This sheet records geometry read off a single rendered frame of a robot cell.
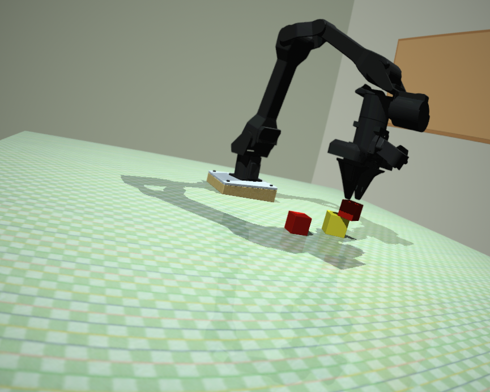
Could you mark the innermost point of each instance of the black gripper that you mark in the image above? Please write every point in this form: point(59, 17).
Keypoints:
point(358, 167)

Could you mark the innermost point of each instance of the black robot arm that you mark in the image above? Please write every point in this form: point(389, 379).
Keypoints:
point(293, 45)

